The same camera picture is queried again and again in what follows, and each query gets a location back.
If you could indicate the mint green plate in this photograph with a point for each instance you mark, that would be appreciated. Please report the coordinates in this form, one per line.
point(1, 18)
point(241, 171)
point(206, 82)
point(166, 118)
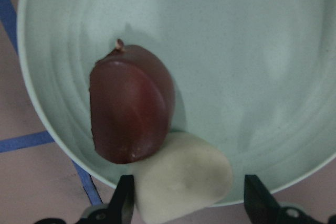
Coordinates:
point(255, 78)

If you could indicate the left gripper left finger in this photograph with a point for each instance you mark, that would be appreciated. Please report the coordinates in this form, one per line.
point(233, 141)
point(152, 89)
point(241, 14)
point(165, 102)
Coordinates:
point(120, 208)

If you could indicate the white bun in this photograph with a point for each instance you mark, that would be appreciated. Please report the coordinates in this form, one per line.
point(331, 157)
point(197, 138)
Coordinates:
point(187, 174)

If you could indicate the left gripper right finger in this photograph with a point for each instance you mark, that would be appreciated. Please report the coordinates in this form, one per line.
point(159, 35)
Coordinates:
point(262, 207)

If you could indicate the brown bun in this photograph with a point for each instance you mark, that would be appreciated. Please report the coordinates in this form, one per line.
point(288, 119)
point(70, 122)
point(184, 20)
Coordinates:
point(132, 100)

